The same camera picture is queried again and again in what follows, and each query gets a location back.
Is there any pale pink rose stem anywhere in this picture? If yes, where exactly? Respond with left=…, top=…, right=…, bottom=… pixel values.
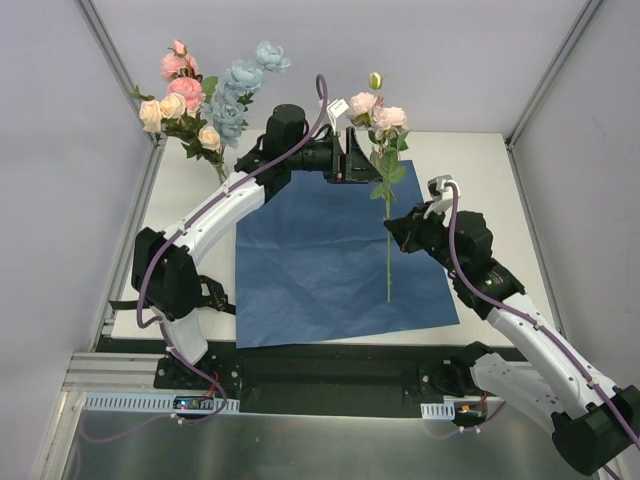
left=346, top=71, right=412, bottom=304

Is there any blue wrapping paper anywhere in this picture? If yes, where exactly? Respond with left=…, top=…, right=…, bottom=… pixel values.
left=235, top=172, right=459, bottom=348

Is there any blue flower stem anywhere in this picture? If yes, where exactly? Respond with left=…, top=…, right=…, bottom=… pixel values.
left=202, top=41, right=291, bottom=148

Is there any cream rose stem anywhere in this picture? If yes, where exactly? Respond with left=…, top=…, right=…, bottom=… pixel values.
left=132, top=86, right=225, bottom=167

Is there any black printed ribbon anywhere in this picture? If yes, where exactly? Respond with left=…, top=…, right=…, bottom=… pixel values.
left=108, top=275, right=236, bottom=315

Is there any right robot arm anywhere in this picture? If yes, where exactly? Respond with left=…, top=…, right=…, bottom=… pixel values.
left=384, top=205, right=639, bottom=476

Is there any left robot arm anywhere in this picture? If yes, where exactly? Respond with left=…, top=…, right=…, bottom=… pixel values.
left=131, top=99, right=381, bottom=389

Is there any clear glass vase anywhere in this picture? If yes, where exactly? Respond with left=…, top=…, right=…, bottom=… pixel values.
left=213, top=163, right=229, bottom=184

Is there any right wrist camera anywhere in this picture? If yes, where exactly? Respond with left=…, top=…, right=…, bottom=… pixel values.
left=425, top=175, right=458, bottom=216

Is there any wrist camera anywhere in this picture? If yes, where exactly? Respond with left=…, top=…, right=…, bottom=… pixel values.
left=325, top=98, right=349, bottom=133
left=425, top=175, right=458, bottom=216

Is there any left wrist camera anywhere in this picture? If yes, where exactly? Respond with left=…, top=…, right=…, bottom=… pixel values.
left=325, top=98, right=349, bottom=133

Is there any right white cable duct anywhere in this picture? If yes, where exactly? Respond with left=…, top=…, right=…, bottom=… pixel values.
left=420, top=399, right=487, bottom=421

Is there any white cable duct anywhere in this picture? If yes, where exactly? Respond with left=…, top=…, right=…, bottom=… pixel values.
left=84, top=392, right=240, bottom=416
left=420, top=399, right=487, bottom=421

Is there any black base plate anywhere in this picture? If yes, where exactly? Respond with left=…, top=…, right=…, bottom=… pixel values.
left=153, top=342, right=482, bottom=418

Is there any left aluminium frame post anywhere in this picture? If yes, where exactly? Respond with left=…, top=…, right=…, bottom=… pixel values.
left=74, top=0, right=167, bottom=149

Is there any aluminium frame post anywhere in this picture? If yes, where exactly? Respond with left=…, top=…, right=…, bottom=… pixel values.
left=74, top=0, right=167, bottom=149
left=504, top=0, right=609, bottom=151

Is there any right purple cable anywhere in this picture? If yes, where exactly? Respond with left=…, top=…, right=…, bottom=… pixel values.
left=444, top=180, right=640, bottom=480

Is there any right aluminium frame post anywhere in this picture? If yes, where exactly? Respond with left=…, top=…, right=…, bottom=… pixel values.
left=504, top=0, right=609, bottom=151

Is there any left white cable duct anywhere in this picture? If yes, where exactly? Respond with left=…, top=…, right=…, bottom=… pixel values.
left=84, top=392, right=240, bottom=416

